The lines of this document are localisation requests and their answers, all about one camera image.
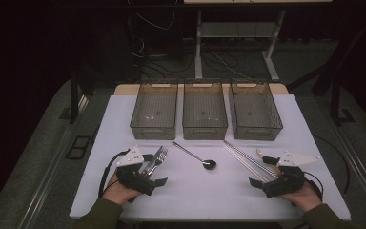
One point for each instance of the black rectangular floor frame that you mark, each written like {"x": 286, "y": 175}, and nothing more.
{"x": 78, "y": 148}

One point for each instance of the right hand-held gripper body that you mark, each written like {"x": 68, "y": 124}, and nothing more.
{"x": 286, "y": 184}

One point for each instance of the silver metal chopstick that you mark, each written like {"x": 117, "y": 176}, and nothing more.
{"x": 244, "y": 163}
{"x": 251, "y": 158}

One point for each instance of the person's left hand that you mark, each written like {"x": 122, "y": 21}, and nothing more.
{"x": 119, "y": 194}

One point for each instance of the steel fork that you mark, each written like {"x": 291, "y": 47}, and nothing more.
{"x": 162, "y": 154}

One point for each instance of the black metal stand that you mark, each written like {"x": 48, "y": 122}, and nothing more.
{"x": 74, "y": 101}
{"x": 336, "y": 101}

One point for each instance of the white metal desk frame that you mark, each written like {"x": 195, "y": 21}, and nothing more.
{"x": 198, "y": 47}

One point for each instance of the transparent brown plastic bin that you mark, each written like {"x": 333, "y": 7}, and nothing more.
{"x": 254, "y": 111}
{"x": 154, "y": 111}
{"x": 205, "y": 111}

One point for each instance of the metal floor rail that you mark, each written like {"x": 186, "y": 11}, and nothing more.
{"x": 44, "y": 178}
{"x": 362, "y": 178}

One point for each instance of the person's right hand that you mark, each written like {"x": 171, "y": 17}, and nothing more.
{"x": 306, "y": 198}

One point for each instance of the white table mat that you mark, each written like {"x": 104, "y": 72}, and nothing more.
{"x": 203, "y": 197}

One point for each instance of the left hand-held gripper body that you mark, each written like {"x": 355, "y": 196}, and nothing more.
{"x": 135, "y": 179}

